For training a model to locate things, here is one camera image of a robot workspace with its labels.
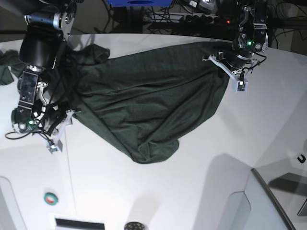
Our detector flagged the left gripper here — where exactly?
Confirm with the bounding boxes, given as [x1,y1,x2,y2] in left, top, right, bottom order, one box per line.
[224,51,251,71]

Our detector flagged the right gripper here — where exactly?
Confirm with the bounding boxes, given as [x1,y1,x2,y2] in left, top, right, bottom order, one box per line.
[39,108,67,134]

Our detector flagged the dark green t-shirt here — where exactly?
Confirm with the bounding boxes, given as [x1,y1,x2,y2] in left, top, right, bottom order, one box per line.
[0,41,233,164]

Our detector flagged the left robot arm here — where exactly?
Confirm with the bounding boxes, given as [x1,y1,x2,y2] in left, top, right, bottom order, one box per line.
[224,0,268,71]

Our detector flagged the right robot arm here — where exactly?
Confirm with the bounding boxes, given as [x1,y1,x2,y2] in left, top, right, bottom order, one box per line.
[12,0,77,134]

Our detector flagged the black power strip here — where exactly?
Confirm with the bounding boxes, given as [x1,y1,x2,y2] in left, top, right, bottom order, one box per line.
[182,14,232,25]

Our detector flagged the green tape roll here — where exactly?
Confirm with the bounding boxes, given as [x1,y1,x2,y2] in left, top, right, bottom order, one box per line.
[44,192,59,206]

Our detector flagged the black U-shaped hook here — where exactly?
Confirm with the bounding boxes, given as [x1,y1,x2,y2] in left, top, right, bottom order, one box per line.
[297,154,307,164]

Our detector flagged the blue bin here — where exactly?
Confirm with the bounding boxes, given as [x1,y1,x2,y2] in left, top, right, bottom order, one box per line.
[107,0,172,7]

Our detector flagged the grey metal tray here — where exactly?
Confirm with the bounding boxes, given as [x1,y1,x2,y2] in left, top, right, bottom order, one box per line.
[253,168,307,230]

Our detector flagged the black perforated round object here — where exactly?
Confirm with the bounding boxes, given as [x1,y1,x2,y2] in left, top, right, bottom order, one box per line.
[124,222,145,230]

